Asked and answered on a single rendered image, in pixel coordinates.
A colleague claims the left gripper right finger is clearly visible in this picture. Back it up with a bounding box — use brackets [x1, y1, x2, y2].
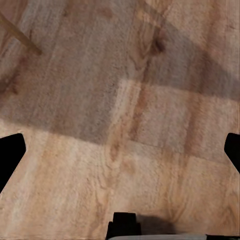
[224, 133, 240, 173]

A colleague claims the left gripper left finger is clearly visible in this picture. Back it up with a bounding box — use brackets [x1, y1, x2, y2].
[0, 133, 26, 193]

